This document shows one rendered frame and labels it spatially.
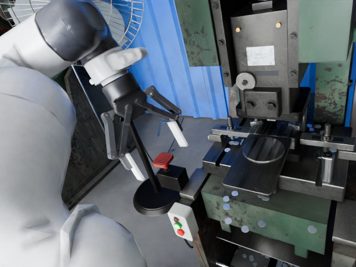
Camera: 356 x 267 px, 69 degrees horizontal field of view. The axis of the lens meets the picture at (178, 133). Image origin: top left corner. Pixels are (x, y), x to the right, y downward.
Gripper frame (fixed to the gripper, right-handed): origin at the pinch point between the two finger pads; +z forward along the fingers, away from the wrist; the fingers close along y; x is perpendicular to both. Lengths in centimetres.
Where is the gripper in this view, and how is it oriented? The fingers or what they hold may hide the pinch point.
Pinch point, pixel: (161, 158)
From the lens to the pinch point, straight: 60.8
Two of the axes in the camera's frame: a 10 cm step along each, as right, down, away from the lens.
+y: -7.1, 5.3, -4.6
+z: 4.7, 8.5, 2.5
